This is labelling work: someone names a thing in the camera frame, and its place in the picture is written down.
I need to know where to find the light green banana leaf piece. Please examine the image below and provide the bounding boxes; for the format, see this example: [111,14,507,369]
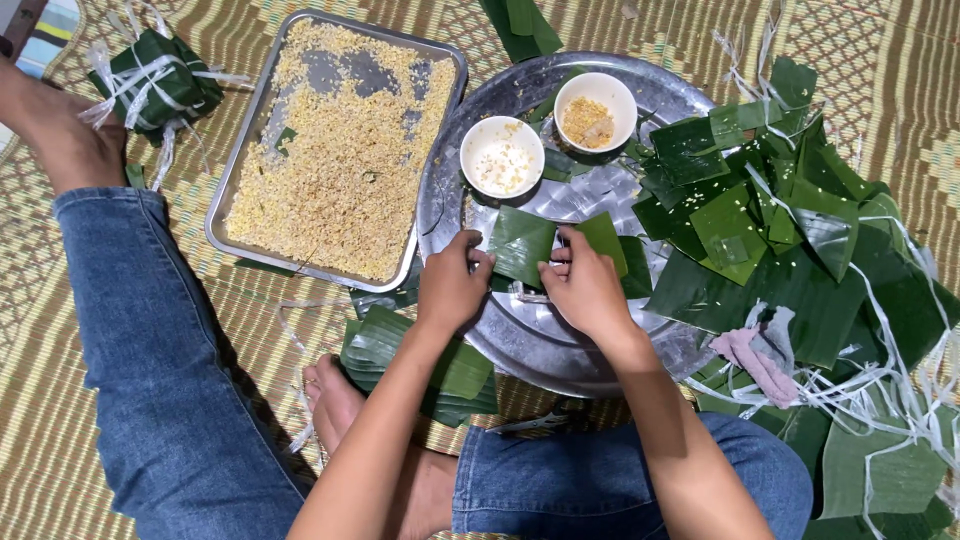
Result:
[573,211,630,279]

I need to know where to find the person's right hand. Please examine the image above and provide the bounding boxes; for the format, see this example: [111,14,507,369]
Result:
[536,225,640,348]

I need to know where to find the white bowl with yellow filling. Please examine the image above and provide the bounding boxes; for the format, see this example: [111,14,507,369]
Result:
[552,71,639,156]

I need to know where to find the layer of yellow rice grains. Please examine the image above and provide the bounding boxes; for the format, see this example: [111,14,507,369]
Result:
[225,18,459,284]

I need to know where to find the person's right foot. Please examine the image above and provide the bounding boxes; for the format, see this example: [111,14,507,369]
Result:
[302,353,460,540]

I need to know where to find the loose white plastic string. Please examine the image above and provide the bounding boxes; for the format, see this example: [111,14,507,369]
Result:
[272,297,354,456]

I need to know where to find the tied banana leaf cake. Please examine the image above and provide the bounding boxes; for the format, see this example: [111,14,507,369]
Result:
[78,27,255,149]

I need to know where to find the white bowl with rice remains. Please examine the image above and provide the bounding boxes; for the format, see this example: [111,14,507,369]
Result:
[459,114,547,201]

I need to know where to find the long banana leaf strips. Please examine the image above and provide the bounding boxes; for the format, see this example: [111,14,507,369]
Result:
[478,0,565,66]

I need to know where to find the person's foot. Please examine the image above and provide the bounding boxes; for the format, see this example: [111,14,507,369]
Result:
[0,56,130,198]
[302,353,460,540]

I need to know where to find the striped cloth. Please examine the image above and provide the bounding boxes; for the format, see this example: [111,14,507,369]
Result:
[13,0,82,81]

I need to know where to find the rectangular metal tray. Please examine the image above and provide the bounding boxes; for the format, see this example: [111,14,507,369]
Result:
[204,8,471,294]

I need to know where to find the tangle of white plastic strings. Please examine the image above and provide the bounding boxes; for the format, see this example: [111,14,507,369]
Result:
[682,0,960,530]

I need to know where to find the dark leaf under trays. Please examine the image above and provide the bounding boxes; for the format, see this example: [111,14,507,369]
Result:
[348,255,426,321]

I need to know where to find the round metal tray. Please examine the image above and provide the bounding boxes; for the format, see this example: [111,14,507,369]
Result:
[415,50,723,400]

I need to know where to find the banana leaf pieces under bowls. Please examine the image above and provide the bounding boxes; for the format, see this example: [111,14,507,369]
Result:
[523,64,601,184]

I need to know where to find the person's left hand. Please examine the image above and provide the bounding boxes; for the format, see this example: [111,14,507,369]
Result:
[416,228,498,340]

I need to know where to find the person's leg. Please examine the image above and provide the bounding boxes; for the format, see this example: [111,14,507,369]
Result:
[450,410,815,540]
[52,186,312,540]

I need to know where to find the yellow bean filling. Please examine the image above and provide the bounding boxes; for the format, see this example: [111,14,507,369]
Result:
[561,95,617,150]

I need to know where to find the stack of banana leaf squares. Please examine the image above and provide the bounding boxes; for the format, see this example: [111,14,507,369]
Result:
[339,303,501,429]

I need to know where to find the woven straw mat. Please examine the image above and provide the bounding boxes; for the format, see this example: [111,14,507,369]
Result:
[0,0,960,540]

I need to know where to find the dark banana leaf piece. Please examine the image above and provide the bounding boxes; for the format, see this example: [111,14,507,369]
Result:
[617,234,655,300]

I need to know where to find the person's left foot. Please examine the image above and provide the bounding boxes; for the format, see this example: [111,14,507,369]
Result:
[0,56,130,198]

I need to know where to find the heap of cut banana leaves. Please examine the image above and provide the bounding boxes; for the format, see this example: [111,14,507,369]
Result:
[632,55,960,540]

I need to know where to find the metal scissors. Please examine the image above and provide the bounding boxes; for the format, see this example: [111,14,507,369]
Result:
[485,407,573,437]

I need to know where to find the pink cloth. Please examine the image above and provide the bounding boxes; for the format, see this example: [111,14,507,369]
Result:
[708,303,801,411]

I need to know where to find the person's right leg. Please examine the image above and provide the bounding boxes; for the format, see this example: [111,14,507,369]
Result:
[450,410,815,540]

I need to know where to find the person's left leg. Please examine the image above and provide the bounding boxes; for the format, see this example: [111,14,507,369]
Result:
[52,186,312,540]

